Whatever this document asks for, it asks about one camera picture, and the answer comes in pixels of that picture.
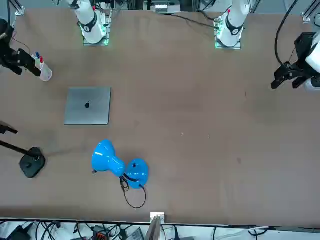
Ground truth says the white cable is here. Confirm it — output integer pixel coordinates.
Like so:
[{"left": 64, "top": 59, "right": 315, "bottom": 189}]
[{"left": 234, "top": 225, "right": 270, "bottom": 236}]

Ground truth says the white post bracket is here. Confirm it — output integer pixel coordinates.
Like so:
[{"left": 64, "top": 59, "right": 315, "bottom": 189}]
[{"left": 149, "top": 211, "right": 166, "bottom": 224}]

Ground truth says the white socket box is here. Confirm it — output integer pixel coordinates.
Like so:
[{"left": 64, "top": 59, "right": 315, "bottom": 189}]
[{"left": 154, "top": 4, "right": 170, "bottom": 15}]

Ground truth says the grey laptop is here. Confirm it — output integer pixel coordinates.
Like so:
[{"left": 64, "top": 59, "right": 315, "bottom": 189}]
[{"left": 63, "top": 86, "right": 112, "bottom": 126}]

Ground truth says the pink transparent pen cup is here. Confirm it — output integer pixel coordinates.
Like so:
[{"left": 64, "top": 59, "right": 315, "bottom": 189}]
[{"left": 34, "top": 59, "right": 53, "bottom": 82}]

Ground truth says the black desktop phone stand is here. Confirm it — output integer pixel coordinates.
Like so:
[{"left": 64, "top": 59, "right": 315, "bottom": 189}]
[{"left": 0, "top": 139, "right": 47, "bottom": 179}]

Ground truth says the grey aluminium post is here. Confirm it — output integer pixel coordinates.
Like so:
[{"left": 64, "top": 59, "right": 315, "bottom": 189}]
[{"left": 145, "top": 216, "right": 163, "bottom": 240}]

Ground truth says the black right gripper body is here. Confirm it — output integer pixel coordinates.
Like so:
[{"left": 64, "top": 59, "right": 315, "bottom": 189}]
[{"left": 0, "top": 19, "right": 18, "bottom": 62}]

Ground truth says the black power adapter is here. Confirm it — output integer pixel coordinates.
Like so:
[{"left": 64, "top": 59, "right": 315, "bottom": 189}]
[{"left": 8, "top": 224, "right": 32, "bottom": 240}]

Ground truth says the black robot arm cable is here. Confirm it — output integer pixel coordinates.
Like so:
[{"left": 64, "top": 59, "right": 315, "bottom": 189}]
[{"left": 274, "top": 0, "right": 300, "bottom": 66}]

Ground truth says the red and black hub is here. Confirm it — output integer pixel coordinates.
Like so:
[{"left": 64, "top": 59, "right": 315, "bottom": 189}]
[{"left": 92, "top": 226, "right": 111, "bottom": 240}]

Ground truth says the blue desk lamp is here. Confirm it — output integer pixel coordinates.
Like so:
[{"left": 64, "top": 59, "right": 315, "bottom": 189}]
[{"left": 91, "top": 139, "right": 150, "bottom": 190}]

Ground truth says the black lamp power cable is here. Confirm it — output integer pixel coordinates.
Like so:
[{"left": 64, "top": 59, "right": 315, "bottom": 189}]
[{"left": 91, "top": 169, "right": 148, "bottom": 209}]

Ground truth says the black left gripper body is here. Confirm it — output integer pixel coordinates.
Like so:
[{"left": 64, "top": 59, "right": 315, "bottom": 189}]
[{"left": 284, "top": 31, "right": 317, "bottom": 81}]

